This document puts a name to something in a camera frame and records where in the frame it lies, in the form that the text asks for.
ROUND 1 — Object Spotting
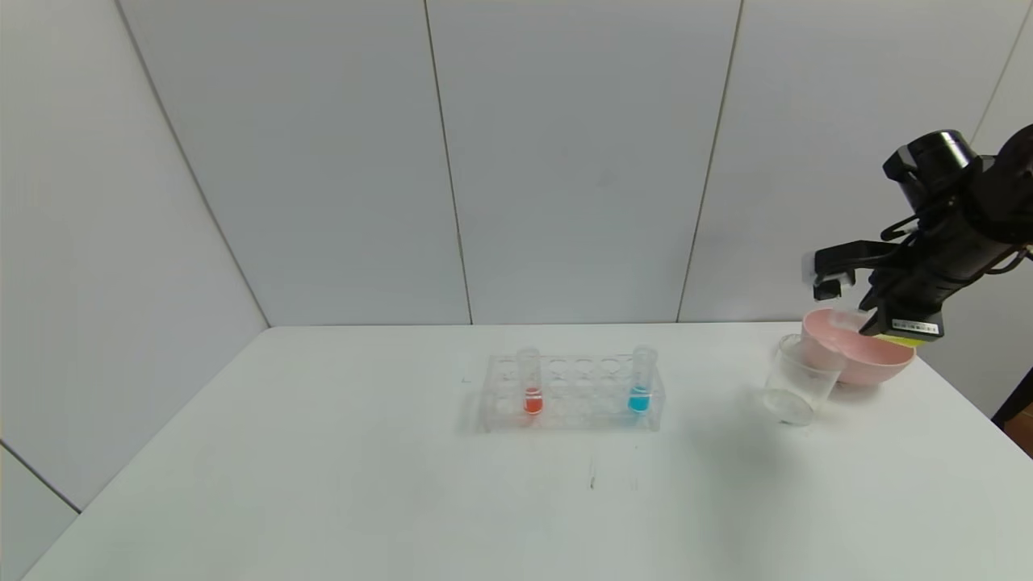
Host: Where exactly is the black metal frame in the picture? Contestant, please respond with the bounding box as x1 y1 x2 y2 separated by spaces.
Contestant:
990 366 1033 430

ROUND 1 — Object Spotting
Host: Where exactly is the clear glass beaker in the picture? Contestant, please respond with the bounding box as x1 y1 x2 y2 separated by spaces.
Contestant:
762 334 843 427

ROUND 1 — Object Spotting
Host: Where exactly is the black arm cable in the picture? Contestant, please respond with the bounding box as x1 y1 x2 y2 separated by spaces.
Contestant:
981 246 1033 277

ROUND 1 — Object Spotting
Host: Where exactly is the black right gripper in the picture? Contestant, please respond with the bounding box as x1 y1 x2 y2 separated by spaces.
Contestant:
857 232 1015 343

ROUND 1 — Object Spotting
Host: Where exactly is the black camera cable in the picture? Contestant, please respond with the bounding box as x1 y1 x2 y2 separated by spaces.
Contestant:
881 211 925 243

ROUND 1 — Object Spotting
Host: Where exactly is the test tube with blue pigment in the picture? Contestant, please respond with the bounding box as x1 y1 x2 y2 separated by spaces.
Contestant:
628 346 657 415

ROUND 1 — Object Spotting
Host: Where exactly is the pink bowl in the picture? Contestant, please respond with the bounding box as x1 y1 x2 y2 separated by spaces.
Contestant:
801 308 915 387

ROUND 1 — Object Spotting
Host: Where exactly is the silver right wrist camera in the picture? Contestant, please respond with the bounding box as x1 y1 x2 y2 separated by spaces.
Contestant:
803 240 897 301

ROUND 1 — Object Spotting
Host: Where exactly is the clear plastic test tube rack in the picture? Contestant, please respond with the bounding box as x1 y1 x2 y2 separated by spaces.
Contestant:
482 353 665 434

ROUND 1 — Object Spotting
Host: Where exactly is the test tube with red pigment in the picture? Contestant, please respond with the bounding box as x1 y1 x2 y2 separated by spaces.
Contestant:
517 348 545 416

